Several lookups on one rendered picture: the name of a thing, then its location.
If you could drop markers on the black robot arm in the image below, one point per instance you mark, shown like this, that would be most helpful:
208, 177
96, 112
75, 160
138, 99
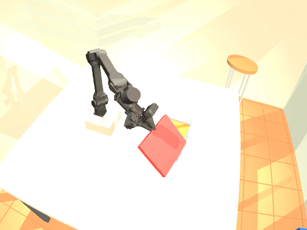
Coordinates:
125, 93

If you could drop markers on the red translucent box lid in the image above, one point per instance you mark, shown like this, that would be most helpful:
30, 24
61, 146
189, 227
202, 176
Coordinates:
162, 146

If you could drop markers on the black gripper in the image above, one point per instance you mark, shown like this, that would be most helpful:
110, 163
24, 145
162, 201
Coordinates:
146, 120

